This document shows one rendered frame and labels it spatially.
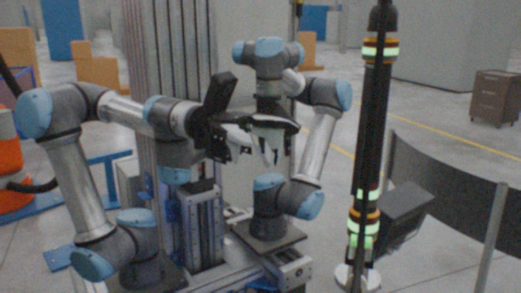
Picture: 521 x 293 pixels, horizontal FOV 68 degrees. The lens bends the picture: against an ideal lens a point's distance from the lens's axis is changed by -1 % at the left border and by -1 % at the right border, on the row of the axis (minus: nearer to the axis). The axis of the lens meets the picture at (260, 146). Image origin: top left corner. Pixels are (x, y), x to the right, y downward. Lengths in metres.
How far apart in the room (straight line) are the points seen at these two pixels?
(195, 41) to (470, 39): 9.34
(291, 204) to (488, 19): 9.62
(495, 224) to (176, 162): 2.04
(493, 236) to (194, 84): 1.92
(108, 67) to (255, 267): 8.52
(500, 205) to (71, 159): 2.15
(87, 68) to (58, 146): 8.63
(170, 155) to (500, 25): 10.50
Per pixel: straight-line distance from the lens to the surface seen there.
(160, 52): 1.29
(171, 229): 1.50
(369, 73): 0.51
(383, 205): 1.35
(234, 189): 2.79
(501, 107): 7.47
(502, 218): 2.59
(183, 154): 0.85
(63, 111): 1.09
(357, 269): 0.48
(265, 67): 1.04
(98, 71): 9.72
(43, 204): 4.46
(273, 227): 1.47
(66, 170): 1.11
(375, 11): 0.51
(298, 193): 1.36
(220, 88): 0.68
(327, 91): 1.44
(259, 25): 2.65
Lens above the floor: 1.85
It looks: 19 degrees down
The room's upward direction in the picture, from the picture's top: straight up
